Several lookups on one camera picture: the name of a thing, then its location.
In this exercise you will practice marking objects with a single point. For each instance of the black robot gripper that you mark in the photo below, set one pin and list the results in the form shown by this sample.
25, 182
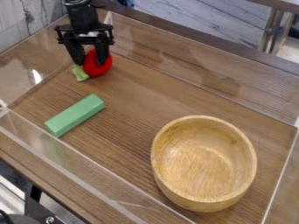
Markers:
99, 35

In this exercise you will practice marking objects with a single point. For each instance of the red plush fruit green stem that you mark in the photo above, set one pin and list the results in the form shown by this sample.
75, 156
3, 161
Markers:
91, 69

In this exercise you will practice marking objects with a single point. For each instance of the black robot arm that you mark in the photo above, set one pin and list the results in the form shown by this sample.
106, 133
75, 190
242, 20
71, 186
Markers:
83, 14

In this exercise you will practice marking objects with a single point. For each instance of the green rectangular block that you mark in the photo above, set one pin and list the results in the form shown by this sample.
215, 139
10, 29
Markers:
74, 115

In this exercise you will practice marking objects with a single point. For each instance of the wooden bowl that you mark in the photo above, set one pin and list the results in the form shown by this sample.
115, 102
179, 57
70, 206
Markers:
205, 163

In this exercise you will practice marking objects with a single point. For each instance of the clear acrylic enclosure walls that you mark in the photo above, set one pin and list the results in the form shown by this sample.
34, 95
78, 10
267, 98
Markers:
167, 76

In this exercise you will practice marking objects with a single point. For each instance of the black table frame bracket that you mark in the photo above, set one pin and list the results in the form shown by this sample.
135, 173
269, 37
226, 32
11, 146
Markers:
37, 214

